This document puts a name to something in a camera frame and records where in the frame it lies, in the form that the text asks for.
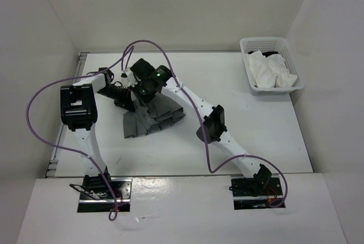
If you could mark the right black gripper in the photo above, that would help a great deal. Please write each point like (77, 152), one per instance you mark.
(144, 100)

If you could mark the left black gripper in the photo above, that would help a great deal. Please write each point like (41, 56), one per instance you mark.
(125, 102)

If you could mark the grey pleated skirt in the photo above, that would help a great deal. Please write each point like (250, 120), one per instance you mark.
(159, 114)

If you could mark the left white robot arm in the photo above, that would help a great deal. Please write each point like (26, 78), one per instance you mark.
(79, 113)

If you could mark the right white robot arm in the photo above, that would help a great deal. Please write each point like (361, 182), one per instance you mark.
(211, 118)

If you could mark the white crumpled cloth in basket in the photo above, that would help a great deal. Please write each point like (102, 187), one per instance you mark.
(269, 72)

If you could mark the black garment in basket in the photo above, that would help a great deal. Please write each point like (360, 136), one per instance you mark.
(265, 54)

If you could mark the white plastic mesh basket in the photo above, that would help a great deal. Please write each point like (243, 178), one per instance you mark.
(283, 48)

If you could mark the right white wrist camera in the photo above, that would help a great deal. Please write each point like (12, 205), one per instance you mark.
(128, 78)

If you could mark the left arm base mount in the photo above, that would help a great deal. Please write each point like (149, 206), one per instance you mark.
(96, 197)

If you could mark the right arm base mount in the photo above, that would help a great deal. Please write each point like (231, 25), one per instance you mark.
(244, 198)

